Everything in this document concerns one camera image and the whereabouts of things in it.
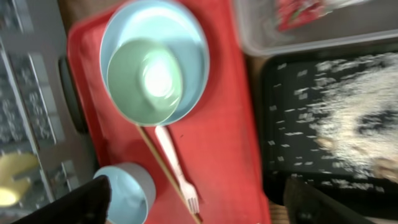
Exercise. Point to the yellow cup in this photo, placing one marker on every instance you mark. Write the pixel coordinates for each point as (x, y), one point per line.
(13, 183)

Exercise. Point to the grey plastic dishwasher rack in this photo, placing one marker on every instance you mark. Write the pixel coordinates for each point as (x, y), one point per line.
(40, 111)

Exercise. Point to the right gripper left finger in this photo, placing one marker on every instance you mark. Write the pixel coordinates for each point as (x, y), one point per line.
(87, 204)

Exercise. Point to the red snack wrapper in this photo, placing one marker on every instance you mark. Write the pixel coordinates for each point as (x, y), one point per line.
(295, 13)

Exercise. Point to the clear plastic waste bin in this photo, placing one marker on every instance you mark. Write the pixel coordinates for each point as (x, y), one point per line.
(256, 21)

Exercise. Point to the wooden chopstick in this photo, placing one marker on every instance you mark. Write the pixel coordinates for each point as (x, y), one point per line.
(166, 170)

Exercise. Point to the rice and food scraps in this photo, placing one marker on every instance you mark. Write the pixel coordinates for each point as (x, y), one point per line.
(356, 118)

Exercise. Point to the white plastic fork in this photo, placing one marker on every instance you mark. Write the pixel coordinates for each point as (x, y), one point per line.
(177, 168)

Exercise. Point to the white tissue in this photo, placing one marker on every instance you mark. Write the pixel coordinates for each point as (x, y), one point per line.
(337, 4)

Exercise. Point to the green bowl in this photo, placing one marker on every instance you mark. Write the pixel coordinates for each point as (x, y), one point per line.
(145, 82)

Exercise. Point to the small light blue saucer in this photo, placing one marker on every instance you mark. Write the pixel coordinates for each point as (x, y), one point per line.
(132, 193)

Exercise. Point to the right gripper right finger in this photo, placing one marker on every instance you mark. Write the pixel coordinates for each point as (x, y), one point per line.
(308, 204)

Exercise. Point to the large light blue plate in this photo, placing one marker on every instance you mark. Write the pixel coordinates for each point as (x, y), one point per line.
(171, 24)

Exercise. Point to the red plastic serving tray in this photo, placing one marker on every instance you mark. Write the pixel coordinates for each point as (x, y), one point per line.
(216, 142)

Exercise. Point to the black plastic tray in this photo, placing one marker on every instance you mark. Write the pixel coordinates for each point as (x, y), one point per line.
(286, 134)

